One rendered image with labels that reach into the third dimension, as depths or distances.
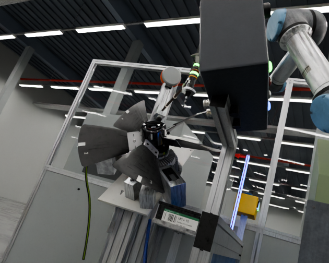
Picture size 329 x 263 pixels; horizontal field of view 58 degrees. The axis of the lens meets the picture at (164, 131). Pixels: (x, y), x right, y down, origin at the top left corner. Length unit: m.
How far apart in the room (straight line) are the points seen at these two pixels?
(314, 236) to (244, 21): 0.62
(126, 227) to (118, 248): 0.10
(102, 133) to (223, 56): 0.99
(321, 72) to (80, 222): 1.84
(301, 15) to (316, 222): 0.71
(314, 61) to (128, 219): 1.01
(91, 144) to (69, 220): 1.06
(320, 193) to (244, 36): 0.58
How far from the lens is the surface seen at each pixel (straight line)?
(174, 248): 1.15
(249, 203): 1.47
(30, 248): 2.53
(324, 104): 0.97
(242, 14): 0.56
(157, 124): 1.40
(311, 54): 1.10
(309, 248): 0.94
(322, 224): 0.95
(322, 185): 0.98
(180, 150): 1.73
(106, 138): 1.40
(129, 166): 1.15
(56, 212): 2.44
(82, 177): 2.39
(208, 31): 0.55
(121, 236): 1.45
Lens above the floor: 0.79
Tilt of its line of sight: 18 degrees up
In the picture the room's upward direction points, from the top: 19 degrees clockwise
